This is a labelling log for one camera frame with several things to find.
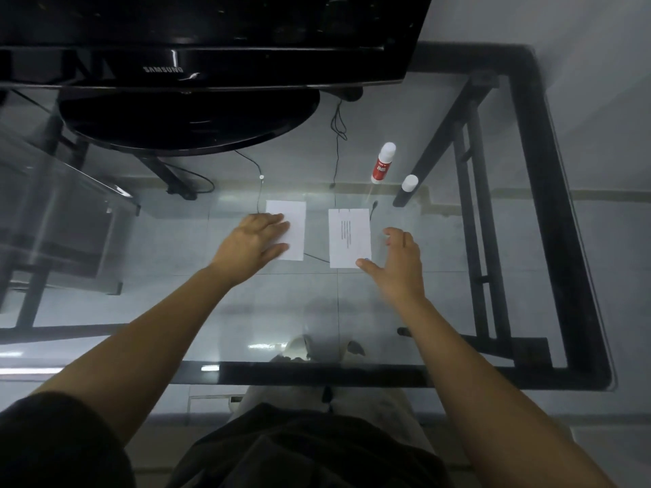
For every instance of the person's right hand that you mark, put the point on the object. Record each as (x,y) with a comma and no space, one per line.
(402,271)

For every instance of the person's left hand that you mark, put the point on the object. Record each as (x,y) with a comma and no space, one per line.
(248,246)

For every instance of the person's right thumb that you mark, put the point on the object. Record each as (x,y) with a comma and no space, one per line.
(369,266)

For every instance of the person's left thumb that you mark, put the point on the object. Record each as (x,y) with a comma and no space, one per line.
(275,249)

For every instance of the person's right forearm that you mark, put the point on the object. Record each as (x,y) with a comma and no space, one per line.
(488,391)

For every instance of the person's left forearm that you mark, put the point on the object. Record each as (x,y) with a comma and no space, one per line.
(137,340)

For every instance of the white paper sheet with print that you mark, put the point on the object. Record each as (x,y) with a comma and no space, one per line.
(350,237)

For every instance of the person's grey slipper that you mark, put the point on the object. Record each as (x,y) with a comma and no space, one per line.
(355,348)
(295,348)

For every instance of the white glue stick cap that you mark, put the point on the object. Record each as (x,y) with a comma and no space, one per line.
(410,183)

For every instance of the white and red glue stick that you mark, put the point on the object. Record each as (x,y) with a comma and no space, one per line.
(382,163)

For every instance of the person's grey trousers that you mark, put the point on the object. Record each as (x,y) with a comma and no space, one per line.
(366,404)

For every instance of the black oval monitor stand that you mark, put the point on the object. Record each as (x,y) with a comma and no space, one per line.
(188,119)

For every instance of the person's black shirt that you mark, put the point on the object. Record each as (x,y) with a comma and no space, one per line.
(305,452)

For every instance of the black flat screen monitor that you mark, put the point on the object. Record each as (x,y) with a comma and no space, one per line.
(203,40)

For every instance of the glass side shelf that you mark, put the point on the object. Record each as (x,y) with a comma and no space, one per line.
(56,198)

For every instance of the black metal table frame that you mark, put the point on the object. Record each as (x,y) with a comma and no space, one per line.
(544,208)

